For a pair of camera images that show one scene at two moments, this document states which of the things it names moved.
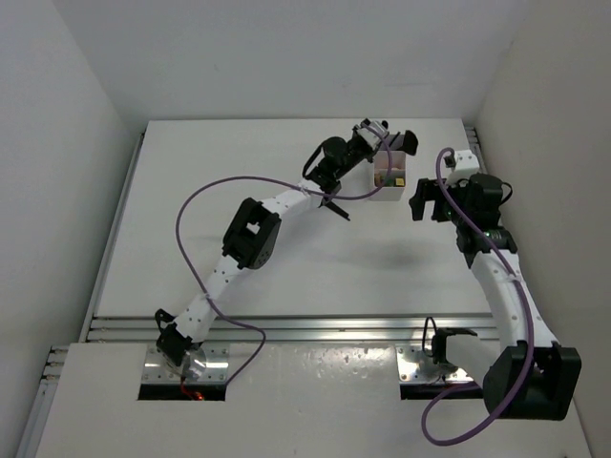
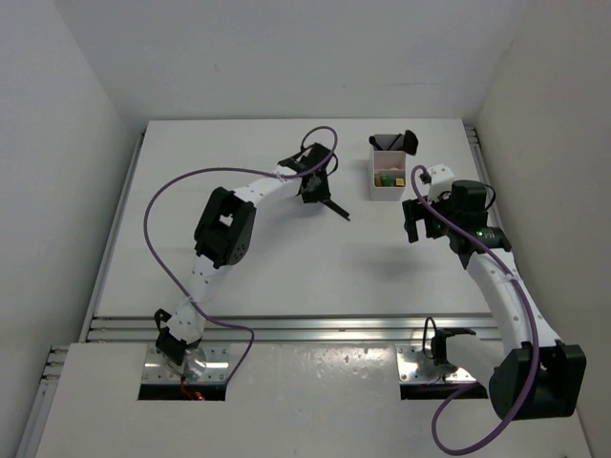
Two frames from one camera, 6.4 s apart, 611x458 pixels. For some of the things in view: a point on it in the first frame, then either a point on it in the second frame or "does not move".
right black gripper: (427, 191) -> (414, 211)
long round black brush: (329, 204) does not move
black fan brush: (410, 142) does not move
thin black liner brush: (394, 138) does not move
